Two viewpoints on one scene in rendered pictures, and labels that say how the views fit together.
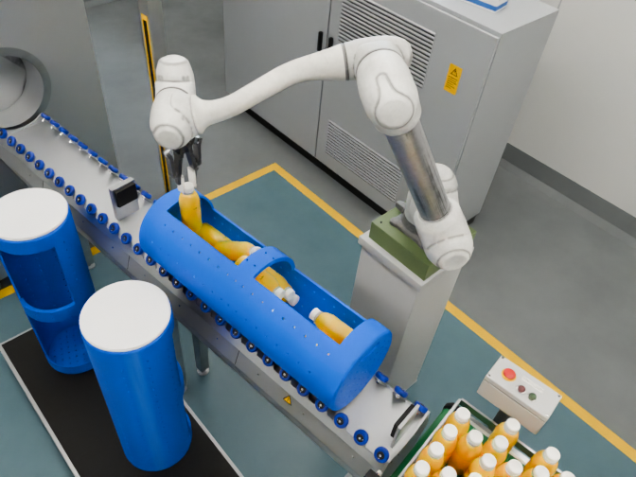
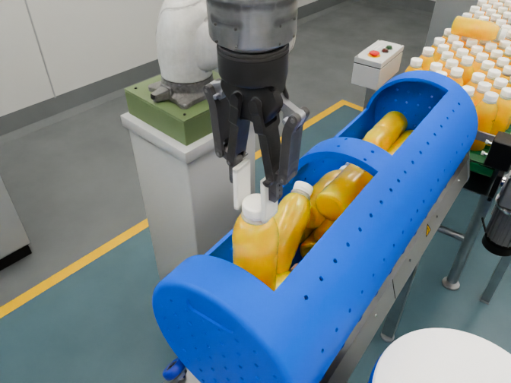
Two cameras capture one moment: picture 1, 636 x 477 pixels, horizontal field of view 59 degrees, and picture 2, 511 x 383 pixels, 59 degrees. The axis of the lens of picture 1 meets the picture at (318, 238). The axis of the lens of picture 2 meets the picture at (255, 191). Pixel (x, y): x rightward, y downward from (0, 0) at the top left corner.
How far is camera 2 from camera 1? 1.81 m
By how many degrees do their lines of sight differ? 64
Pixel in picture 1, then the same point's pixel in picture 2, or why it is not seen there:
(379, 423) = not seen: hidden behind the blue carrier
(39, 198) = not seen: outside the picture
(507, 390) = (389, 56)
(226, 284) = (402, 196)
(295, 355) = (459, 141)
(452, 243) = not seen: hidden behind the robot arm
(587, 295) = (115, 150)
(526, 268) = (75, 181)
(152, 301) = (414, 363)
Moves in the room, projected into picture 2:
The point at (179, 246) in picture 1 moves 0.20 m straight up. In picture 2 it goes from (347, 271) to (367, 166)
